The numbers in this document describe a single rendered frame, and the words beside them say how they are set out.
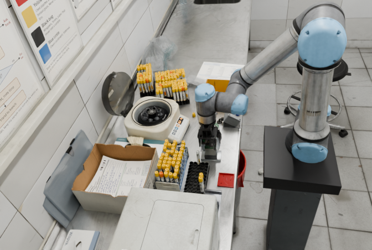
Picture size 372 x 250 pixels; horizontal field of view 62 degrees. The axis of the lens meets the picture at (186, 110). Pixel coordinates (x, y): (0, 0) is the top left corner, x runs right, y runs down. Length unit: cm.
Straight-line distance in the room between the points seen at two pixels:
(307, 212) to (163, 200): 89
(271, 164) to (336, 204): 116
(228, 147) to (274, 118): 147
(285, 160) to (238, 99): 37
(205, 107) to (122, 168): 48
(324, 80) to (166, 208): 59
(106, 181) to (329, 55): 97
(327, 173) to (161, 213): 70
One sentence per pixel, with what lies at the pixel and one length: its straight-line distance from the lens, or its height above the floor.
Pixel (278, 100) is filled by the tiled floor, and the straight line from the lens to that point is 308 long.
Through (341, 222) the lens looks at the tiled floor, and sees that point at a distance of 236.
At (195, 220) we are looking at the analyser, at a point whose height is 117.
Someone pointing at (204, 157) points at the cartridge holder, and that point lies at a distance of 142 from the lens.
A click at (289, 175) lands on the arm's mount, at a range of 130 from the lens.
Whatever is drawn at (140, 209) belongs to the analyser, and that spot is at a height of 117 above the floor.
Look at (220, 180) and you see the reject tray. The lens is 135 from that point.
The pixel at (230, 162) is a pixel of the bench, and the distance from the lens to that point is 141.
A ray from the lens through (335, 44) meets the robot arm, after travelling 89.
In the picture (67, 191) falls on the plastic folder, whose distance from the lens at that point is 137.
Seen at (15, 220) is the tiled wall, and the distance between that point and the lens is 120.
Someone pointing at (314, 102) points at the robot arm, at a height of 133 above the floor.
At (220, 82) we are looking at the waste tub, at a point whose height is 96.
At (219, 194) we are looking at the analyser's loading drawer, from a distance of 127.
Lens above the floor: 198
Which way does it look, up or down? 42 degrees down
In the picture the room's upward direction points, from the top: 9 degrees counter-clockwise
